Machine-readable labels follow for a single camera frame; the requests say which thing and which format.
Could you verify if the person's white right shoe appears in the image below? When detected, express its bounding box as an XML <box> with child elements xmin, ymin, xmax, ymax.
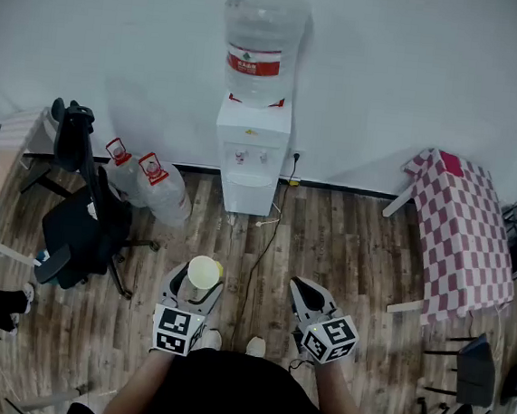
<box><xmin>244</xmin><ymin>335</ymin><xmax>269</xmax><ymax>359</ymax></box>

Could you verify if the person's left forearm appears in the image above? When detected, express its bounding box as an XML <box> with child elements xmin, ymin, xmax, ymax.
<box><xmin>101</xmin><ymin>343</ymin><xmax>178</xmax><ymax>414</ymax></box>

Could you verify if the black power cable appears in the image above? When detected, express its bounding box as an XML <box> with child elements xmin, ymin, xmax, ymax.
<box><xmin>228</xmin><ymin>148</ymin><xmax>302</xmax><ymax>356</ymax></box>

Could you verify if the black office chair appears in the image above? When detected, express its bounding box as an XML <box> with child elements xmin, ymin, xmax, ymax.
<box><xmin>32</xmin><ymin>97</ymin><xmax>175</xmax><ymax>303</ymax></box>

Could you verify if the person's black clothing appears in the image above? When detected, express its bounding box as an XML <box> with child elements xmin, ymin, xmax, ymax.
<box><xmin>63</xmin><ymin>335</ymin><xmax>453</xmax><ymax>414</ymax></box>

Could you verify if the white water dispenser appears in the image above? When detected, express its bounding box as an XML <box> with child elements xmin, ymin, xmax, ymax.
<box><xmin>207</xmin><ymin>91</ymin><xmax>295</xmax><ymax>218</ymax></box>

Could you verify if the red flat item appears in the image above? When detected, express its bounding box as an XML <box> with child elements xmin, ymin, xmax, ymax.
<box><xmin>437</xmin><ymin>150</ymin><xmax>467</xmax><ymax>178</ymax></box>

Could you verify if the person's white left shoe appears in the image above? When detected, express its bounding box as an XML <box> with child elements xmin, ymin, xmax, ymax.
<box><xmin>200</xmin><ymin>327</ymin><xmax>224</xmax><ymax>351</ymax></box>

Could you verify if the yellow paper cup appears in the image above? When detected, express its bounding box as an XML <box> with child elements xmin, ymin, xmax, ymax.
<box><xmin>185</xmin><ymin>253</ymin><xmax>226</xmax><ymax>293</ymax></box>

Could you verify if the black stool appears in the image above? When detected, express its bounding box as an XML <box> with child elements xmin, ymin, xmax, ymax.
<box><xmin>418</xmin><ymin>326</ymin><xmax>502</xmax><ymax>409</ymax></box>

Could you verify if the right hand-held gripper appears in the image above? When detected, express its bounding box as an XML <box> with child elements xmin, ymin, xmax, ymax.
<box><xmin>282</xmin><ymin>275</ymin><xmax>365</xmax><ymax>368</ymax></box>

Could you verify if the red white checkered tablecloth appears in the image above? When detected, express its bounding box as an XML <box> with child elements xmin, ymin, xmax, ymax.
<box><xmin>388</xmin><ymin>145</ymin><xmax>517</xmax><ymax>335</ymax></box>

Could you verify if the clear water jug red handle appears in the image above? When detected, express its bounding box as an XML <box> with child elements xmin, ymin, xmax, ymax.
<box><xmin>99</xmin><ymin>136</ymin><xmax>157</xmax><ymax>210</ymax></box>
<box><xmin>131</xmin><ymin>151</ymin><xmax>196</xmax><ymax>229</ymax></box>

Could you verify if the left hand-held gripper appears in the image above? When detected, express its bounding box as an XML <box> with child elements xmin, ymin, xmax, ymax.
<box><xmin>149</xmin><ymin>258</ymin><xmax>225</xmax><ymax>361</ymax></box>

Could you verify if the white stick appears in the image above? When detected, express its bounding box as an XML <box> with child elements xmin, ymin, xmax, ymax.
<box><xmin>19</xmin><ymin>376</ymin><xmax>93</xmax><ymax>414</ymax></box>

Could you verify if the person's right forearm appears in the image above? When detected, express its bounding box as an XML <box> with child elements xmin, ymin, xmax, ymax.
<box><xmin>309</xmin><ymin>356</ymin><xmax>379</xmax><ymax>414</ymax></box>

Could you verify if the person's white shoe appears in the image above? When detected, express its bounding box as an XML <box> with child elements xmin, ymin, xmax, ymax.
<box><xmin>200</xmin><ymin>327</ymin><xmax>224</xmax><ymax>351</ymax></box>
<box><xmin>244</xmin><ymin>335</ymin><xmax>269</xmax><ymax>359</ymax></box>

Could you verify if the white cable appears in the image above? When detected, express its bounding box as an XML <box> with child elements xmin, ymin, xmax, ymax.
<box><xmin>226</xmin><ymin>196</ymin><xmax>284</xmax><ymax>232</ymax></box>

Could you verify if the large clear water bottle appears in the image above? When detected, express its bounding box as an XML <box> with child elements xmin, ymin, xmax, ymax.
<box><xmin>215</xmin><ymin>0</ymin><xmax>314</xmax><ymax>114</ymax></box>

